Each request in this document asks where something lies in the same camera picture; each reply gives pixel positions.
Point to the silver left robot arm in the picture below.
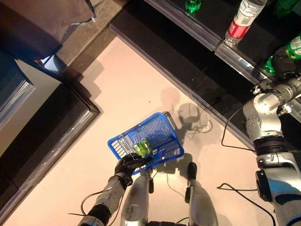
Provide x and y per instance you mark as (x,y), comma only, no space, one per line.
(110,195)

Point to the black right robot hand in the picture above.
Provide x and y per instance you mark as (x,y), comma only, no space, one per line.
(285,66)

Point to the clear water bottle red cap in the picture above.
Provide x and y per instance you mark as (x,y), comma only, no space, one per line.
(242,21)

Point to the black side shelf unit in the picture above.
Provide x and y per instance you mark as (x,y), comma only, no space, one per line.
(47,122)

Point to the silver robot left leg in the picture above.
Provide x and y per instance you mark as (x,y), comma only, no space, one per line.
(135,202)

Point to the brown fabric curtain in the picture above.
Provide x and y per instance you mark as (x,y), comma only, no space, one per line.
(47,14)

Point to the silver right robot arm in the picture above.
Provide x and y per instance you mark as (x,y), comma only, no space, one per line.
(263,117)

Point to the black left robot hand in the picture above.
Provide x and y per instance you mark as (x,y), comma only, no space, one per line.
(127,164)

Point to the black shelf board clear rail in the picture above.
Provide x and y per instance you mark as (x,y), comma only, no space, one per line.
(237,61)
(207,23)

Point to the small green Sprite bottle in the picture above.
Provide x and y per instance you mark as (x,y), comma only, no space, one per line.
(192,5)
(285,7)
(141,147)
(295,48)

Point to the blue plastic shopping basket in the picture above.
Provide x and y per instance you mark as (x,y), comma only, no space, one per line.
(152,127)

